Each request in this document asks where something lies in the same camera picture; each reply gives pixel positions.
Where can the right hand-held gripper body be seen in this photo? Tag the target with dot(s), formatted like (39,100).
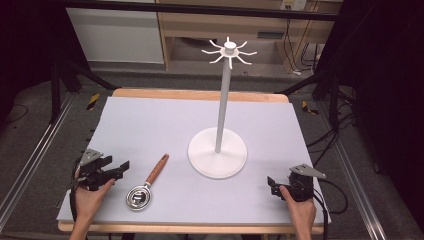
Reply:
(302,183)

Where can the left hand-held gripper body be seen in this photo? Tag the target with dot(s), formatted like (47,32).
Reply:
(90,170)

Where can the white hook stand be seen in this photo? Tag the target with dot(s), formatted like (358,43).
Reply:
(220,146)

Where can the person's right hand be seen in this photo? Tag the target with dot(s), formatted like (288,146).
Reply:
(300,207)

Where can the person's left hand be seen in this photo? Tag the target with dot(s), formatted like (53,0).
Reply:
(89,200)

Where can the yellow-black striped floor tape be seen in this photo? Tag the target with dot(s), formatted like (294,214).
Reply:
(93,101)
(308,108)

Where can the lavender table mat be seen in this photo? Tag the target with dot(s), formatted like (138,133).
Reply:
(186,150)

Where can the black stand leg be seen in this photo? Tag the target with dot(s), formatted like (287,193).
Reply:
(320,86)
(66,83)

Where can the wooden table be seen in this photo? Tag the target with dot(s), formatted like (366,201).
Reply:
(200,95)

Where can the white cabinet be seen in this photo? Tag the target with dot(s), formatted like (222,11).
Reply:
(116,36)

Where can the wooden desk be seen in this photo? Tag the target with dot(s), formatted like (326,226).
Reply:
(233,30)

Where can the metal floor rail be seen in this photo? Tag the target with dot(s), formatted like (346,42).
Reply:
(356,180)
(33,156)

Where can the black metal frame bar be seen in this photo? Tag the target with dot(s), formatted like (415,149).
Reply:
(200,9)

